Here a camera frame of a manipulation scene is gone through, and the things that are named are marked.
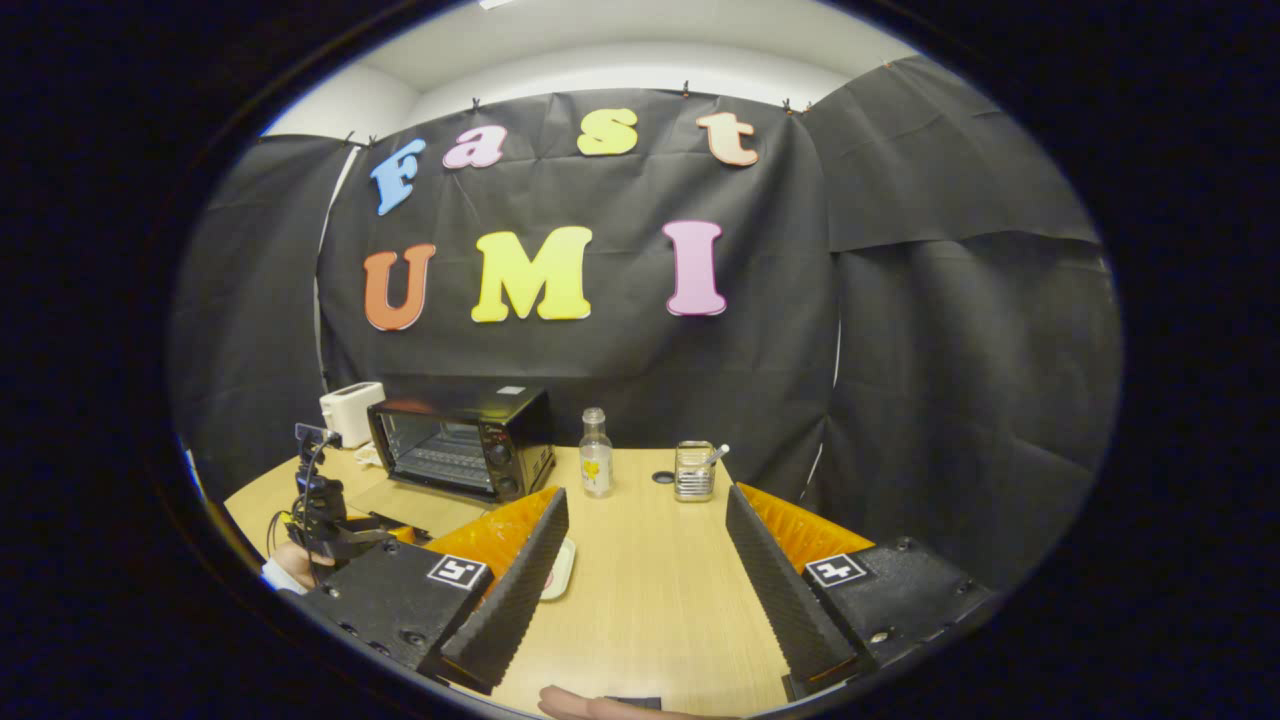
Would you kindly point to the black electric oven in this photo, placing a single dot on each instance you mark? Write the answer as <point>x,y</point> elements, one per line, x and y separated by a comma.
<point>470,405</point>

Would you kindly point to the white toaster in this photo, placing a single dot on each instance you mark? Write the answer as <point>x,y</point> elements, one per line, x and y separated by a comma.
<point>350,415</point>

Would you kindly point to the cream square plate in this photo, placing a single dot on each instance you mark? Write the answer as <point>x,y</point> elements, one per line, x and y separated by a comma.
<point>560,570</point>

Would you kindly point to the metal spoon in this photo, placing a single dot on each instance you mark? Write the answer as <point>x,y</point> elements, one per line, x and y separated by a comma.
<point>718,454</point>

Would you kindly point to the clear bottle yellow label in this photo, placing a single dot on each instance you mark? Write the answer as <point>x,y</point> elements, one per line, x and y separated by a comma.
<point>596,470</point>

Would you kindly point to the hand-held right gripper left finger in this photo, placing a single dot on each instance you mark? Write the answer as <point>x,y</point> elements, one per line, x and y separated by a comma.
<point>510,600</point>

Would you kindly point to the white divided seed dish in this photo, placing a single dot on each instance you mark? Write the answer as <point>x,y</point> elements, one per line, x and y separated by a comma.
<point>368,457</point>

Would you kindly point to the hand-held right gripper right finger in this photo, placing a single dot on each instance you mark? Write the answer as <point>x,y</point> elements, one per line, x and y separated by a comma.
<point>785,600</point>

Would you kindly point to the metal mesh holder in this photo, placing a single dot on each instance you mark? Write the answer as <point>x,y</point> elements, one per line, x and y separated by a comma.
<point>694,478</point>

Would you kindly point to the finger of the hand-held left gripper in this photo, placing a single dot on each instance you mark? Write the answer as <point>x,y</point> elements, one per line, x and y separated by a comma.
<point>375,540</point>

